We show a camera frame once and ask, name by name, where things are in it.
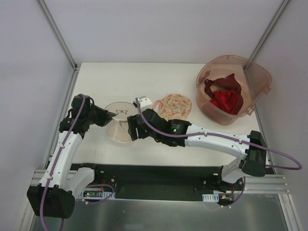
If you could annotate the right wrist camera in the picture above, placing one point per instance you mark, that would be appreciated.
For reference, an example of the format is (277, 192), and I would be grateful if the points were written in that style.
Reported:
(144, 103)

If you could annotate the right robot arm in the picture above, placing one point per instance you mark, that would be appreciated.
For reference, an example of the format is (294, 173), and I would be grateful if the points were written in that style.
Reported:
(250, 158)

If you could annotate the aluminium table edge rail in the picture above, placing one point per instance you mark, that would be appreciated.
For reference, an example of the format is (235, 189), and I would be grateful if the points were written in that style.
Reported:
(269, 184)

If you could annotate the left aluminium frame post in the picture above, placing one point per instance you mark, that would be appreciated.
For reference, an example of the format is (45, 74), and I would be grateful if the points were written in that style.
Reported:
(57, 33)

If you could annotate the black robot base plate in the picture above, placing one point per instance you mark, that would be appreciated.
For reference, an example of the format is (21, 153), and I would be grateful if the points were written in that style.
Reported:
(161, 183)

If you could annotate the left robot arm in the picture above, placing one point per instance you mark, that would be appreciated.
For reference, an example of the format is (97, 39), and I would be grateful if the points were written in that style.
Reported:
(55, 194)

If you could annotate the translucent pink plastic basket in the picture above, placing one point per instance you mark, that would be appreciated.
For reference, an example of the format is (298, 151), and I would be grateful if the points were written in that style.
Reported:
(255, 81)

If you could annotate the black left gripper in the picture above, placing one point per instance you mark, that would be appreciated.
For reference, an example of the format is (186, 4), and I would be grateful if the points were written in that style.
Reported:
(98, 117)

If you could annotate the right aluminium frame post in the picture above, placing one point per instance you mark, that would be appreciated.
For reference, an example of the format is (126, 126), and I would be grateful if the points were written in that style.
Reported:
(269, 29)

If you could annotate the floral mesh laundry bag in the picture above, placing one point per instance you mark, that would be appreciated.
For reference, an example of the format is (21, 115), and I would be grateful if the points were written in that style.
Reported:
(173, 106)

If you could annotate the white mesh laundry bag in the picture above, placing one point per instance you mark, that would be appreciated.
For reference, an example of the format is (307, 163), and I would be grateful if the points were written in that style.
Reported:
(118, 127)

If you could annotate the dark red bra in basket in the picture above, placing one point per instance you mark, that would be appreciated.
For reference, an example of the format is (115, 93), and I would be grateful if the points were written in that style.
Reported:
(229, 83)

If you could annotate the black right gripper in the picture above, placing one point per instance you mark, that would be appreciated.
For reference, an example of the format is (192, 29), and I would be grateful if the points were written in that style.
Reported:
(134, 128)

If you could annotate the aluminium frame post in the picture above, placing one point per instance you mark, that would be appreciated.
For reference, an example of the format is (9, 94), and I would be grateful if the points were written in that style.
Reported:
(57, 33)
(269, 29)

